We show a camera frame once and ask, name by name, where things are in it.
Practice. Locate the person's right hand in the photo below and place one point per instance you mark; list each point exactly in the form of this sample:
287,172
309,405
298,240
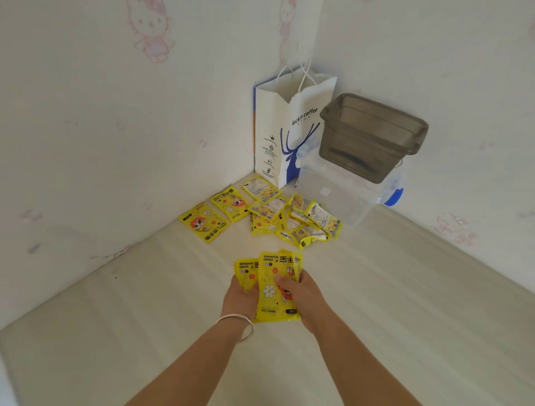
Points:
311,305

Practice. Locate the person's left hand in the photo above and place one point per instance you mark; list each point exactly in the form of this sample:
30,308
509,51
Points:
240,303

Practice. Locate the person's left forearm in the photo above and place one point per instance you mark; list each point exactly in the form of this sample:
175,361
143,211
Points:
188,368

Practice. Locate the person's right forearm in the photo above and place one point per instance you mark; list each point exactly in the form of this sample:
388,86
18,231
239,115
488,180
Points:
363,368

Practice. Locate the clear plastic storage box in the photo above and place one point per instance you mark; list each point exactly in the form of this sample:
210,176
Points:
334,200

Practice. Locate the white paper bag blue deer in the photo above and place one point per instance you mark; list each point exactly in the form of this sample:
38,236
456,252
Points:
267,125

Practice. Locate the light wooden table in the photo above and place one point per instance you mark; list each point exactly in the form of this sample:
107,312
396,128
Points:
418,313

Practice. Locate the grey translucent plastic box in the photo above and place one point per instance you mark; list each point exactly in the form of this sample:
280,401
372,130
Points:
355,150

